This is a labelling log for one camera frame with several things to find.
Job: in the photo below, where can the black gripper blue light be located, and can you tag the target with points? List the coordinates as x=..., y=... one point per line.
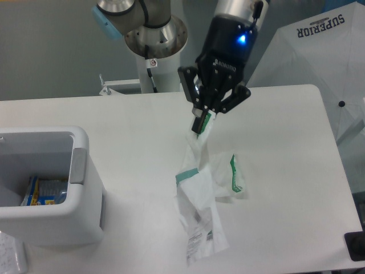
x=217, y=82

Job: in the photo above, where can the white plastic package barcode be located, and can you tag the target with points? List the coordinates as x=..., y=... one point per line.
x=195, y=198

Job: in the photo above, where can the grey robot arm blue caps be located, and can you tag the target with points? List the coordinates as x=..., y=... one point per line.
x=118, y=18

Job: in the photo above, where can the white trash can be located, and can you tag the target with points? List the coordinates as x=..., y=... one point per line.
x=53, y=153

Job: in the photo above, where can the crumpled white bag green stripe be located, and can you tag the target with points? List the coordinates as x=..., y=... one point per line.
x=228, y=179

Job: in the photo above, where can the white umbrella Superior print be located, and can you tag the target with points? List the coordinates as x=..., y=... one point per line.
x=327, y=51

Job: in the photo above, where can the blue yellow snack wrapper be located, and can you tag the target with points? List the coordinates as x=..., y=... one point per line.
x=42, y=192

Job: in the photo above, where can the black device at table corner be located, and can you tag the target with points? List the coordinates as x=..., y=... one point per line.
x=355, y=245

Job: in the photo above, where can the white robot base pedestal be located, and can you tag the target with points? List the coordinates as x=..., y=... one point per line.
x=157, y=53

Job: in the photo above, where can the white mounting bracket with bolt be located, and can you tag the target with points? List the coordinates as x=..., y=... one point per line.
x=119, y=87

